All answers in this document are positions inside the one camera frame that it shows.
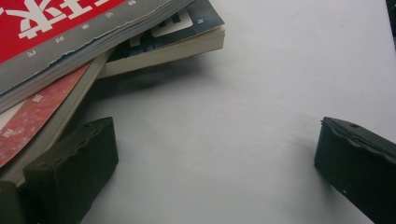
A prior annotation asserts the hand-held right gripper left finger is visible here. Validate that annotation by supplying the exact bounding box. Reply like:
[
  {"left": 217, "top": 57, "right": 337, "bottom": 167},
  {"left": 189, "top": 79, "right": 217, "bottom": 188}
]
[{"left": 22, "top": 116, "right": 120, "bottom": 224}]

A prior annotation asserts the red-brown cover magazine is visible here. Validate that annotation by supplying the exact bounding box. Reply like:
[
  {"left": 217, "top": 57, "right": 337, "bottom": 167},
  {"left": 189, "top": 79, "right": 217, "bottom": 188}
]
[{"left": 0, "top": 49, "right": 115, "bottom": 188}]

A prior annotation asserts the red portrait cover magazine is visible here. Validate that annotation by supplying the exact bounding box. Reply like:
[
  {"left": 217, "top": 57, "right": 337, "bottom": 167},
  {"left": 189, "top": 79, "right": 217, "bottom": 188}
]
[{"left": 0, "top": 0, "right": 195, "bottom": 115}]

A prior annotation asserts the dark blue cover magazine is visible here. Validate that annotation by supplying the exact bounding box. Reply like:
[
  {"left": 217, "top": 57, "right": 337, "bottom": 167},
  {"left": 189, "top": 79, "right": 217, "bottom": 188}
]
[{"left": 97, "top": 0, "right": 227, "bottom": 80}]

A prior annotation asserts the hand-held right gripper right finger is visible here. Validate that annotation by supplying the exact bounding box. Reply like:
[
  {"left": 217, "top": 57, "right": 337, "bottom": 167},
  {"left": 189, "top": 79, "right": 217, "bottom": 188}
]
[{"left": 313, "top": 116, "right": 396, "bottom": 224}]

